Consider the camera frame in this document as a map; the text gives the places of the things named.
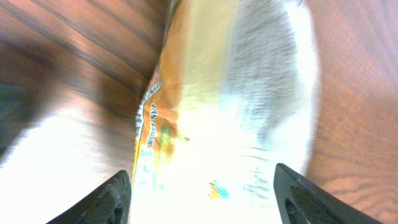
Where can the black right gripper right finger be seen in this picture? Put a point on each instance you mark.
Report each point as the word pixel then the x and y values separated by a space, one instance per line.
pixel 301 201

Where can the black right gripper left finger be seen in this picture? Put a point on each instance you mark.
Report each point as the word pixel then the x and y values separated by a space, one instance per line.
pixel 107 204

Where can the large orange wipes pack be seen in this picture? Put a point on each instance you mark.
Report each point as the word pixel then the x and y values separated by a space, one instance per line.
pixel 234 93

